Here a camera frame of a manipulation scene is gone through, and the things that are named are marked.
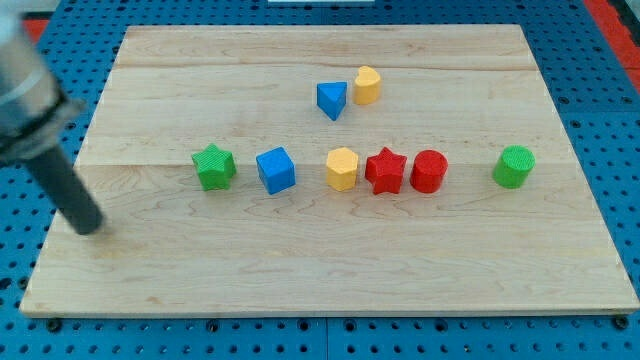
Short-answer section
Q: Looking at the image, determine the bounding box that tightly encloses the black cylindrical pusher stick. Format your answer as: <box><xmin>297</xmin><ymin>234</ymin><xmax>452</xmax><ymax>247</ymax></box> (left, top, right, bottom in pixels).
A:
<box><xmin>24</xmin><ymin>145</ymin><xmax>103</xmax><ymax>235</ymax></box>

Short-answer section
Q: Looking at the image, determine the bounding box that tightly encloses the green star block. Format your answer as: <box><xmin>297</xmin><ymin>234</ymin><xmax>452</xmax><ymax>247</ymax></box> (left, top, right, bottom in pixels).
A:
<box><xmin>191</xmin><ymin>144</ymin><xmax>236</xmax><ymax>191</ymax></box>

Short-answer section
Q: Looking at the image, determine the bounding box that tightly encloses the wooden board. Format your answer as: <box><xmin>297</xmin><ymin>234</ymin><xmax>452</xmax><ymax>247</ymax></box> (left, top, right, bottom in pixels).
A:
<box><xmin>20</xmin><ymin>24</ymin><xmax>639</xmax><ymax>318</ymax></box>

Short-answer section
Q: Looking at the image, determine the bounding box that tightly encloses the blue cube block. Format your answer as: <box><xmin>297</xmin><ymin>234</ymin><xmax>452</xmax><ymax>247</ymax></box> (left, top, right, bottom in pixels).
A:
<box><xmin>256</xmin><ymin>147</ymin><xmax>296</xmax><ymax>195</ymax></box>

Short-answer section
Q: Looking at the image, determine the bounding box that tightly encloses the blue triangle block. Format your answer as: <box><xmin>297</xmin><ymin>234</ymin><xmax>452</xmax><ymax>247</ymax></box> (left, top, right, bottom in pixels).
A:
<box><xmin>316</xmin><ymin>81</ymin><xmax>348</xmax><ymax>121</ymax></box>

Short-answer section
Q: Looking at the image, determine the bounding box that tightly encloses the yellow hexagon block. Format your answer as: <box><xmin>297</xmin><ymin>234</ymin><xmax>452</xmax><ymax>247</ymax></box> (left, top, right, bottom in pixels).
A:
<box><xmin>326</xmin><ymin>147</ymin><xmax>359</xmax><ymax>191</ymax></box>

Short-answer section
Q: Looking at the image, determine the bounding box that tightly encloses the red star block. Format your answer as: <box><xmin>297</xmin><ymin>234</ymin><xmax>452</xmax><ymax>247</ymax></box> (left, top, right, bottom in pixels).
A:
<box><xmin>365</xmin><ymin>147</ymin><xmax>407</xmax><ymax>195</ymax></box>

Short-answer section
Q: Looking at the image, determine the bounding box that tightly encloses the red cylinder block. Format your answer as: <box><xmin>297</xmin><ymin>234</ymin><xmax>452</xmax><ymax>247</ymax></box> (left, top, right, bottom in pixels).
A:
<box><xmin>410</xmin><ymin>150</ymin><xmax>448</xmax><ymax>193</ymax></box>

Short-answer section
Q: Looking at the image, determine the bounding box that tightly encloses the green cylinder block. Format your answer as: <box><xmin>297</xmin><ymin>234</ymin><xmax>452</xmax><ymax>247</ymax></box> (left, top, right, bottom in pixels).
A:
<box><xmin>492</xmin><ymin>145</ymin><xmax>536</xmax><ymax>189</ymax></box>

